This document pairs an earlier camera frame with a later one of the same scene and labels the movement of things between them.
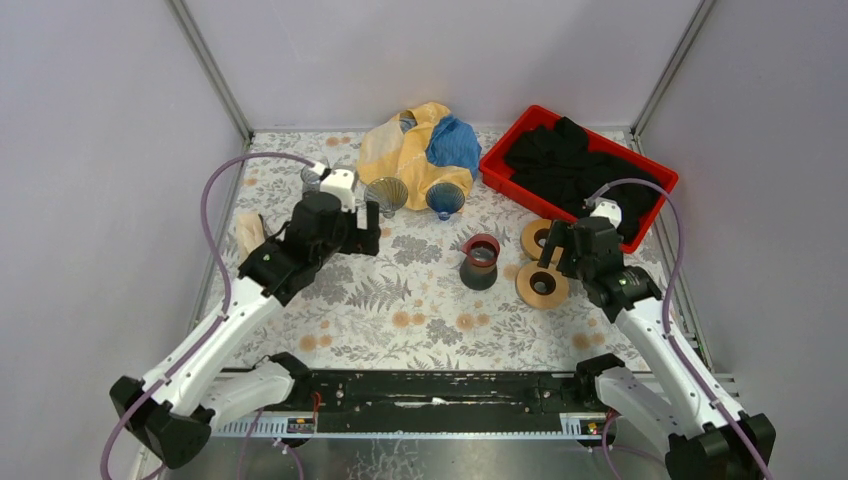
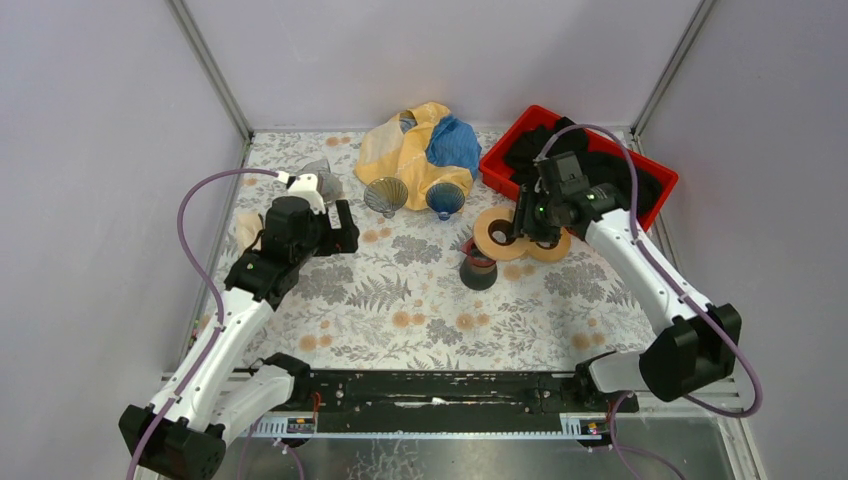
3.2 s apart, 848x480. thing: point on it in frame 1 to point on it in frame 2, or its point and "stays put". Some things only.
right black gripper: x=560 y=234 to x=525 y=226
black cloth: x=556 y=162 stays put
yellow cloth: x=389 y=152 stays put
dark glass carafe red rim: x=479 y=269 stays put
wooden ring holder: x=542 y=288 to x=494 y=237
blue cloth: x=454 y=143 stays put
